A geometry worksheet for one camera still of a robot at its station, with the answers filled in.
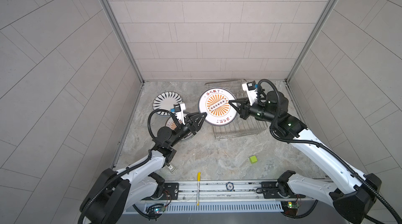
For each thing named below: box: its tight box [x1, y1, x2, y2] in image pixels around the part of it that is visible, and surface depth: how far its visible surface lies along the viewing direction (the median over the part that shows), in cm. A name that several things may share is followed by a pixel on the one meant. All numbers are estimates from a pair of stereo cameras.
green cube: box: [249, 155, 258, 164], surface depth 81 cm
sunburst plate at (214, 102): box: [197, 87, 238, 127], surface depth 68 cm
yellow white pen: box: [196, 171, 201, 207], surface depth 74 cm
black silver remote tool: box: [165, 162, 176, 172], surface depth 77 cm
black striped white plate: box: [152, 91, 183, 116], surface depth 107 cm
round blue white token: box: [225, 181, 234, 192], surface depth 75 cm
